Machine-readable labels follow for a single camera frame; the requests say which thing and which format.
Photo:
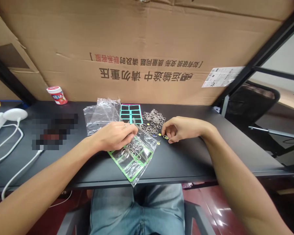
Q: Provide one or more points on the person's left hand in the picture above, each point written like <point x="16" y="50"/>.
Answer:
<point x="112" y="135"/>

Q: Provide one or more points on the person's right hand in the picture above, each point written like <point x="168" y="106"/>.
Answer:
<point x="188" y="127"/>

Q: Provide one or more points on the person's left fingers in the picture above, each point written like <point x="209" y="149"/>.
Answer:
<point x="130" y="133"/>

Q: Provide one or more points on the clear plastic bag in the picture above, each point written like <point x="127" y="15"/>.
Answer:
<point x="147" y="151"/>

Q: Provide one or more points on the single silver metal clip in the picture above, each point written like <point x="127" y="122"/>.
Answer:
<point x="165" y="137"/>

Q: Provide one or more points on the bunch of bagged metal clips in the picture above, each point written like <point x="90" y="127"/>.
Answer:
<point x="132" y="149"/>

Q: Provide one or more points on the pile of loose metal clips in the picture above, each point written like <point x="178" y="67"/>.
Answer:
<point x="153" y="118"/>

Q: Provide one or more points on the pile of empty clear bags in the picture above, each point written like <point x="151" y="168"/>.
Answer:
<point x="100" y="117"/>

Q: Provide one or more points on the person's legs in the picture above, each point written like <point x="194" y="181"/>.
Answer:
<point x="137" y="213"/>

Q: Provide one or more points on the white gum bottle red lid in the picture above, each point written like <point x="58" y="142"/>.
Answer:
<point x="57" y="96"/>

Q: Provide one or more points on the large printed cardboard box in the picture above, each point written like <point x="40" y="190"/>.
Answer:
<point x="149" y="36"/>

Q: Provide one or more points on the white round device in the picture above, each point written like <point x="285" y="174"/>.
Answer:
<point x="14" y="114"/>

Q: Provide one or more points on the black mesh office chair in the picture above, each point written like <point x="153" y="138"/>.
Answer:
<point x="249" y="107"/>

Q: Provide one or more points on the plain brown cardboard sheet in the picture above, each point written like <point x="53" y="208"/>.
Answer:
<point x="7" y="31"/>

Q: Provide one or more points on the teal sticker frame sheet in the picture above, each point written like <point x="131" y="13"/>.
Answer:
<point x="131" y="113"/>

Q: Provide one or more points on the green sticker frame sheet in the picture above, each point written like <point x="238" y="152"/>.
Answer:
<point x="134" y="171"/>

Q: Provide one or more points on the black metal frame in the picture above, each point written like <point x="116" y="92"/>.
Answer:
<point x="271" y="41"/>

